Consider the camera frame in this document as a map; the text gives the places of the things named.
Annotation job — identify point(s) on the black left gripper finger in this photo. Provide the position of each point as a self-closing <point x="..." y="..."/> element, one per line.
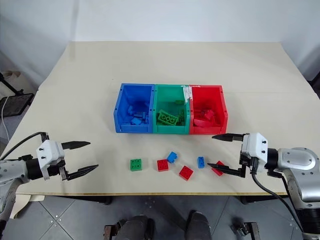
<point x="76" y="144"/>
<point x="82" y="171"/>

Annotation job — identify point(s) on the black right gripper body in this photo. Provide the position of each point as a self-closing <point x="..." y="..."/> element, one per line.
<point x="257" y="165"/>

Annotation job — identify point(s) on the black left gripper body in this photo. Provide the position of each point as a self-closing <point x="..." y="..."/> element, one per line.
<point x="55" y="170"/>

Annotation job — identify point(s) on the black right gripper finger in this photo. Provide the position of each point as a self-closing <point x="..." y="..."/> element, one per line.
<point x="225" y="170"/>
<point x="227" y="137"/>

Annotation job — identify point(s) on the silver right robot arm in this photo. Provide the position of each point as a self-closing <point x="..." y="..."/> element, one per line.
<point x="297" y="165"/>

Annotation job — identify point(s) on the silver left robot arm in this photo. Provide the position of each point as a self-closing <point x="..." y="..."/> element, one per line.
<point x="15" y="170"/>

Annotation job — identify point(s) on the small blue toy brick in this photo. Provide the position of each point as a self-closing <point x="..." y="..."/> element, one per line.
<point x="201" y="162"/>

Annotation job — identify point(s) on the curved red toy piece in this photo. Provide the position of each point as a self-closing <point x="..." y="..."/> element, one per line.
<point x="202" y="123"/>

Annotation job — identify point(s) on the red square toy brick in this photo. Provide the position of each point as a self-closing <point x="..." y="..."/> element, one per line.
<point x="186" y="173"/>
<point x="163" y="165"/>

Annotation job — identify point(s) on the red plastic bin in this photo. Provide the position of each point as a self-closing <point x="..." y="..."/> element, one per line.
<point x="210" y="97"/>

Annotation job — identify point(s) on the light wooden board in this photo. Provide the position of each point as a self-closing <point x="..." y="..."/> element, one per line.
<point x="25" y="203"/>

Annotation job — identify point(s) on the dark green toy brick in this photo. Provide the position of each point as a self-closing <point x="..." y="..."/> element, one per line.
<point x="182" y="117"/>

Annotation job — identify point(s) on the green square toy brick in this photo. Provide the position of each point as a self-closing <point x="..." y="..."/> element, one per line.
<point x="136" y="165"/>

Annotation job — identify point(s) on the white tape strip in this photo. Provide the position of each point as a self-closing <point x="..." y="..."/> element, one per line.
<point x="186" y="95"/>

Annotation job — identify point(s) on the small green toy brick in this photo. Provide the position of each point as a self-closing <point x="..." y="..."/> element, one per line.
<point x="178" y="102"/>

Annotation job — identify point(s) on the dark rounded shape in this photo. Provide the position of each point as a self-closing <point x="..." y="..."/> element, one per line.
<point x="198" y="226"/>
<point x="135" y="228"/>

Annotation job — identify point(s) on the long green toy brick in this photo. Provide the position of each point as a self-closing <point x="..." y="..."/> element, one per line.
<point x="167" y="118"/>

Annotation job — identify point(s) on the blue plastic bin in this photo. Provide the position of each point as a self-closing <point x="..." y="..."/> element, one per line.
<point x="135" y="110"/>

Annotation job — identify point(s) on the black stand base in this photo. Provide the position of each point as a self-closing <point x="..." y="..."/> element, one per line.
<point x="17" y="105"/>

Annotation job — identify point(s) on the green plastic bin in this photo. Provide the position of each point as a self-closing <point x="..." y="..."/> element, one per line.
<point x="170" y="95"/>

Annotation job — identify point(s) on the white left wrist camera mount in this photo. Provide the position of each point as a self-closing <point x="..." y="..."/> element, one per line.
<point x="48" y="152"/>

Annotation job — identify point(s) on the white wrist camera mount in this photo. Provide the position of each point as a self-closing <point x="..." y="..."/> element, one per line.
<point x="257" y="146"/>
<point x="48" y="152"/>

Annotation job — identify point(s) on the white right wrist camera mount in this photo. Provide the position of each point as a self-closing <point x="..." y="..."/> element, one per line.
<point x="257" y="146"/>

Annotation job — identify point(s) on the rusty metal bracket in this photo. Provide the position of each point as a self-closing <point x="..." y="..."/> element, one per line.
<point x="247" y="230"/>
<point x="111" y="231"/>

